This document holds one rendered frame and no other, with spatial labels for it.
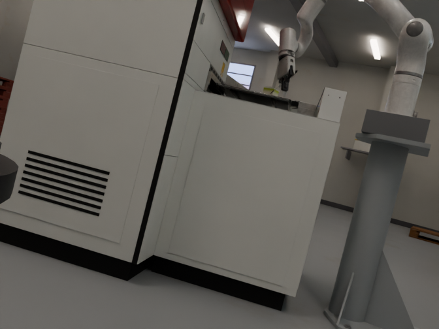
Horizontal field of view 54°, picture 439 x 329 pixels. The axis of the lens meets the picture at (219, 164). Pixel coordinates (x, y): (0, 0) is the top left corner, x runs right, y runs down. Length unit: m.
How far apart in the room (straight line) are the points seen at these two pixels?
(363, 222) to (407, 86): 0.62
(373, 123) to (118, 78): 1.08
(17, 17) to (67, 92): 7.82
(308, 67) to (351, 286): 10.70
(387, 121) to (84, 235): 1.33
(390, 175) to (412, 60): 0.51
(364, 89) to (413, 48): 9.97
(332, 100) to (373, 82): 10.15
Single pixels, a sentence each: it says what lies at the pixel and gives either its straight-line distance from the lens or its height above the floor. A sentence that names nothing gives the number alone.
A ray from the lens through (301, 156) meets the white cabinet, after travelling 1.82.
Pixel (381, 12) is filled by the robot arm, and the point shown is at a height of 1.38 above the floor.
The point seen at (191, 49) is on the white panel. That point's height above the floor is 0.94.
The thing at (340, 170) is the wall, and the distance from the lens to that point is 11.77.
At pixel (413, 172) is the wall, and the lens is 11.64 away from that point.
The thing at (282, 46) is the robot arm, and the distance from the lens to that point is 2.29.
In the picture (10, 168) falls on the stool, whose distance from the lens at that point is 0.30.
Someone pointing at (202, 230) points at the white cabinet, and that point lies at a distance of 1.87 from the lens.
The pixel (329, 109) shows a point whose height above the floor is 0.87.
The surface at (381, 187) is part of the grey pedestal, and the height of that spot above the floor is 0.61.
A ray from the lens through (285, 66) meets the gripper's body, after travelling 2.23.
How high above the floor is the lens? 0.57
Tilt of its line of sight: 1 degrees down
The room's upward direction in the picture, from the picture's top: 14 degrees clockwise
